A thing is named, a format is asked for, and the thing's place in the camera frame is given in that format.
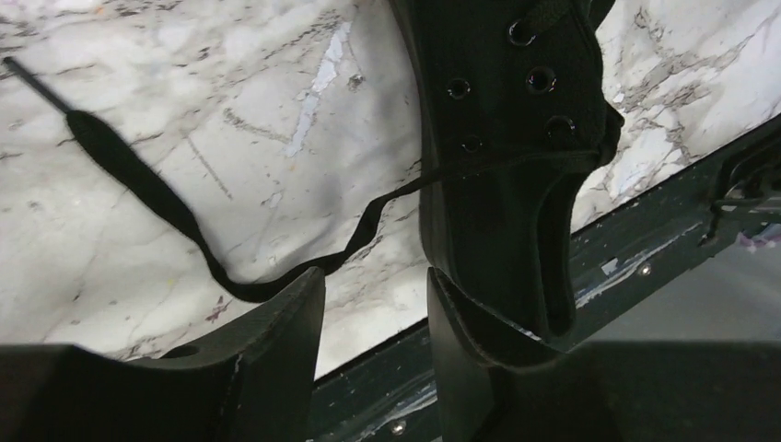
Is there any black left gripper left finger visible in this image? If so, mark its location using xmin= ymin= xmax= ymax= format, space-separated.
xmin=130 ymin=268 xmax=325 ymax=441

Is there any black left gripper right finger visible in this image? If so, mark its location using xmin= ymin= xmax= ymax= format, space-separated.
xmin=427 ymin=267 xmax=563 ymax=441

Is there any black canvas sneaker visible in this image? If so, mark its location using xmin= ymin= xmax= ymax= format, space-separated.
xmin=391 ymin=1 xmax=624 ymax=340

